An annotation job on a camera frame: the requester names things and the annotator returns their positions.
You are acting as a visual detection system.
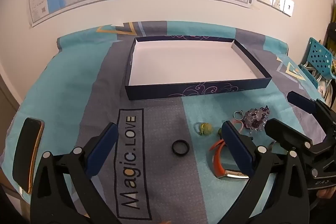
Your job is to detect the black smartphone gold edge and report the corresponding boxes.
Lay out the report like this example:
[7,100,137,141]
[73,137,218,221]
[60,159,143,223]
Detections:
[12,117,45,194]

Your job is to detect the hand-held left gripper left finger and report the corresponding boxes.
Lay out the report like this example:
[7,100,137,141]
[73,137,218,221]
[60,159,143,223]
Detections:
[29,122,119,224]

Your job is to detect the dark shelf rack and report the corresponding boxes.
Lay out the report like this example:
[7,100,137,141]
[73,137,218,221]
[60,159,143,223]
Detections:
[322,0,336,56]

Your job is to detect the white cable bundle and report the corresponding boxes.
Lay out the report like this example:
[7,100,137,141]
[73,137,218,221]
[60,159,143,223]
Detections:
[299,61,336,101]

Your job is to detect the teal grey printed bed sheet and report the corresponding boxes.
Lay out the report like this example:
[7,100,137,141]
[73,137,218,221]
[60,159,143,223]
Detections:
[0,21,328,224]

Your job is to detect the navy shallow cardboard box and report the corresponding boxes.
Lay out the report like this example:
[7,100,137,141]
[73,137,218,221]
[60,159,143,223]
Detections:
[125,35,272,101]

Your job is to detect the yellow-green flower ring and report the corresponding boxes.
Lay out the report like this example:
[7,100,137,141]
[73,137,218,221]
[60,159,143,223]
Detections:
[194,122,213,136]

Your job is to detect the clear crystal bracelet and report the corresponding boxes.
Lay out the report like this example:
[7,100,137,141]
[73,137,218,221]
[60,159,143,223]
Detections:
[244,108,268,133]

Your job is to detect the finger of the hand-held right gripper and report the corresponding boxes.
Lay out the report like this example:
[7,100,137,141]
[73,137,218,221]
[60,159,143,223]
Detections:
[287,91,319,115]
[264,118,314,155]

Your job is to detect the orange smartwatch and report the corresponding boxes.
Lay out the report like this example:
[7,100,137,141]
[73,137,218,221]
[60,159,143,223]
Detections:
[209,139,250,181]

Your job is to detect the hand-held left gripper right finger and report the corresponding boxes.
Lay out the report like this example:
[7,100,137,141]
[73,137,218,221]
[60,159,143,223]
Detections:
[221,120,310,224]

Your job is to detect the blue perforated chair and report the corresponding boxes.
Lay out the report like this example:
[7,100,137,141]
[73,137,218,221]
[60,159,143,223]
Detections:
[306,37,334,80]

